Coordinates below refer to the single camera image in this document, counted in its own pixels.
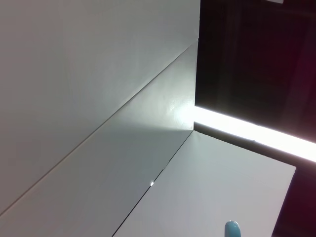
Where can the blue capped scissors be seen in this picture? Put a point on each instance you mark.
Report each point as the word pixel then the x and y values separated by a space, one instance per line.
pixel 232 229

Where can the bright ceiling light strip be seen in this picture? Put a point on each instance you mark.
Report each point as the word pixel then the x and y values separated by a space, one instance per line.
pixel 247 128

